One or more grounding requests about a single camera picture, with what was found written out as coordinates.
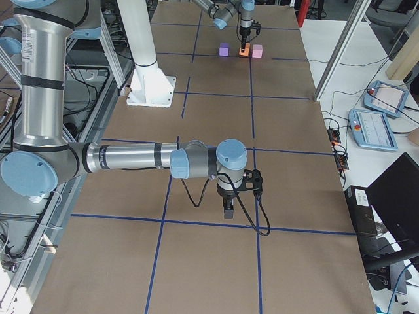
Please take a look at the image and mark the wooden beam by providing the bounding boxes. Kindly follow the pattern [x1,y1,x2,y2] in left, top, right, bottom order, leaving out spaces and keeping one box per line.
[386,20,418,80]

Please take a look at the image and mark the white pedestal column with base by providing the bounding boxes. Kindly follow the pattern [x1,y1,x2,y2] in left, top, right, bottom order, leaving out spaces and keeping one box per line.
[117,0,176,107]

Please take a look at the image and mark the blue teach pendant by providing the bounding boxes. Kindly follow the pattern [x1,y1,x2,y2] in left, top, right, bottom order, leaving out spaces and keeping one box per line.
[363,80,408,118]
[348,109,398,152]

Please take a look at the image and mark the lower blue teach pendant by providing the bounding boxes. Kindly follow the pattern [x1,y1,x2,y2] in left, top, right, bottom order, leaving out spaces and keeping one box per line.
[348,109,398,152]

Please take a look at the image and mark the orange foam cube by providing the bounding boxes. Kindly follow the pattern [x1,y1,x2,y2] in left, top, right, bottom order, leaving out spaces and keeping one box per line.
[238,43,251,57]

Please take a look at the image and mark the black orange power strip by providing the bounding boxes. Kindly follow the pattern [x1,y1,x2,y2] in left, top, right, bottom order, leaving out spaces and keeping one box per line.
[327,127,349,173]

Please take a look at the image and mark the aluminium frame post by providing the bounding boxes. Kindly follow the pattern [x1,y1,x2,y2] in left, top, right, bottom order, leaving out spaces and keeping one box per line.
[314,0,370,101]

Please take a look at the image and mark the upper blue teach pendant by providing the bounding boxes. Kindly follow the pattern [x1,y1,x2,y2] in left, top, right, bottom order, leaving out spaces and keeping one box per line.
[363,80,408,118]

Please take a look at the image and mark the purple foam cube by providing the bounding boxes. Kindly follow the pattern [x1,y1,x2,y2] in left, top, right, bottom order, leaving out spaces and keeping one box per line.
[219,43,230,57]

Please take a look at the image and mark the black laptop computer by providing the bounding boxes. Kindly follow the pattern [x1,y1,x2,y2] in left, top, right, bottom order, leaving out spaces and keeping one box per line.
[367,152,418,243]

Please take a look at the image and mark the pink foam cube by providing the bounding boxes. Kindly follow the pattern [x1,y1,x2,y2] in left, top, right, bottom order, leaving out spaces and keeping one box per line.
[251,44,263,58]

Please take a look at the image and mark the black box with label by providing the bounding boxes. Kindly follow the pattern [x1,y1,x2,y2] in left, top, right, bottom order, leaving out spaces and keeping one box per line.
[344,186,378,237]

